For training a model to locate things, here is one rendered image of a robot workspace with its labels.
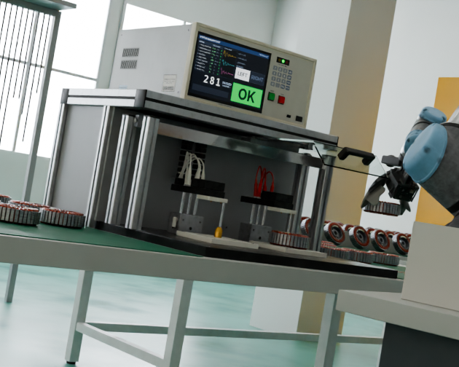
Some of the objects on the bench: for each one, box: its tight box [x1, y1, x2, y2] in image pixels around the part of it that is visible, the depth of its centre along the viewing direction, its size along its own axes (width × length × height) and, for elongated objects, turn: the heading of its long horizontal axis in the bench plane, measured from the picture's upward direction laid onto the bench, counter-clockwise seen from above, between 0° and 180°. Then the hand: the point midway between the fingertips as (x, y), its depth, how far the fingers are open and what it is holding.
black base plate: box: [98, 221, 398, 279], centre depth 239 cm, size 47×64×2 cm
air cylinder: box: [168, 212, 204, 234], centre depth 241 cm, size 5×8×6 cm
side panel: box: [42, 103, 113, 229], centre depth 249 cm, size 28×3×32 cm
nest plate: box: [176, 230, 259, 249], centre depth 230 cm, size 15×15×1 cm
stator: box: [342, 248, 374, 264], centre depth 297 cm, size 11×11×4 cm
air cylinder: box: [238, 222, 272, 242], centre depth 256 cm, size 5×8×6 cm
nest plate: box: [249, 240, 327, 258], centre depth 245 cm, size 15×15×1 cm
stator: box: [39, 208, 86, 229], centre depth 223 cm, size 11×11×4 cm
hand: (380, 209), depth 269 cm, fingers closed on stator, 13 cm apart
